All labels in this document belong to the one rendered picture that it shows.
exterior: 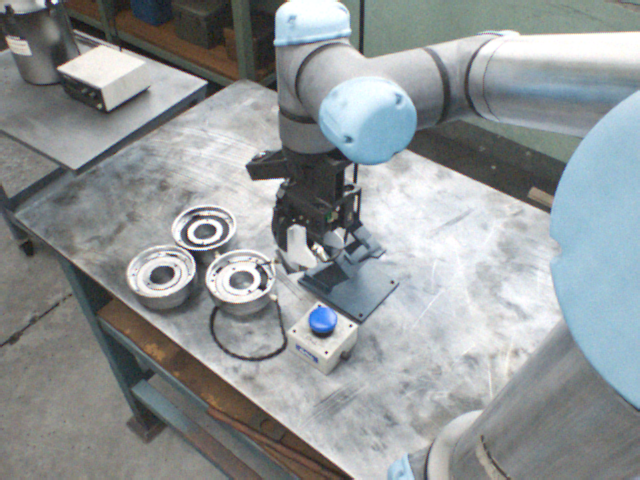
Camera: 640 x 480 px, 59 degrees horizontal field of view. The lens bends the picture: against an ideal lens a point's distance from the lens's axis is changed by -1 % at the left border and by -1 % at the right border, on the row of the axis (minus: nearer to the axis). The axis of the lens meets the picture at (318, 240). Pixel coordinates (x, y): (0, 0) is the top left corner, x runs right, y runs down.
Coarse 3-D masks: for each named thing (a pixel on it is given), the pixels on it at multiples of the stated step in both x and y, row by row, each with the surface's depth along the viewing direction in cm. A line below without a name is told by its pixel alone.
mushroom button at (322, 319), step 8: (312, 312) 79; (320, 312) 79; (328, 312) 79; (312, 320) 78; (320, 320) 78; (328, 320) 78; (336, 320) 78; (312, 328) 78; (320, 328) 77; (328, 328) 77
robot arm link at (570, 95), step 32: (512, 32) 56; (448, 64) 52; (480, 64) 49; (512, 64) 46; (544, 64) 43; (576, 64) 40; (608, 64) 37; (448, 96) 52; (480, 96) 50; (512, 96) 46; (544, 96) 43; (576, 96) 40; (608, 96) 37; (544, 128) 46; (576, 128) 42
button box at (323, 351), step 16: (320, 304) 83; (304, 320) 81; (288, 336) 80; (304, 336) 79; (320, 336) 79; (336, 336) 79; (352, 336) 81; (304, 352) 80; (320, 352) 78; (336, 352) 79; (320, 368) 80
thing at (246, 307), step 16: (224, 256) 90; (240, 256) 92; (256, 256) 91; (208, 272) 88; (240, 272) 90; (256, 272) 90; (272, 272) 89; (208, 288) 86; (224, 288) 88; (256, 288) 87; (272, 288) 87; (224, 304) 85; (240, 304) 84; (256, 304) 86
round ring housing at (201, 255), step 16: (192, 208) 98; (208, 208) 99; (176, 224) 96; (208, 224) 97; (176, 240) 93; (192, 240) 94; (208, 240) 94; (224, 240) 93; (192, 256) 93; (208, 256) 93
